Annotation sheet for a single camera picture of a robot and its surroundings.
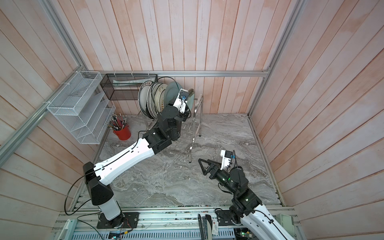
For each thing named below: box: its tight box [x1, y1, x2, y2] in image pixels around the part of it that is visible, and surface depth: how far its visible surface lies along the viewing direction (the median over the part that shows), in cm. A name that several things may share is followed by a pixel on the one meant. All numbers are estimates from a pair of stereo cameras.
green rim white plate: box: [138, 80, 154, 117], surface depth 78 cm
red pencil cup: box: [113, 125, 131, 141], surface depth 108 cm
